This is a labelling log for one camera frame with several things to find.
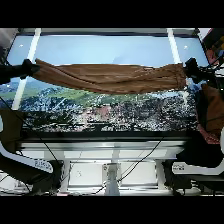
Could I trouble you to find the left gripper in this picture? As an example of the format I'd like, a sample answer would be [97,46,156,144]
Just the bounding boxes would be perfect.
[20,58,42,80]

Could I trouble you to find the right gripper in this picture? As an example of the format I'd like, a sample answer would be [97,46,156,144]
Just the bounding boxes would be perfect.
[182,57,202,85]

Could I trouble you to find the brown trousers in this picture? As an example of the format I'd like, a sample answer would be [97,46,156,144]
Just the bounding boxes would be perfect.
[32,58,188,96]

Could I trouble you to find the brown garment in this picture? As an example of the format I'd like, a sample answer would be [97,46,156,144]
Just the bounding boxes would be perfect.
[195,83,224,140]

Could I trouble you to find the pink checked garment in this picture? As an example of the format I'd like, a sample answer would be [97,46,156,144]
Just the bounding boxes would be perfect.
[196,123,222,145]

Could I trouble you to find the silver frame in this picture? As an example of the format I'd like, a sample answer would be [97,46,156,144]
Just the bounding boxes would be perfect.
[0,139,224,196]

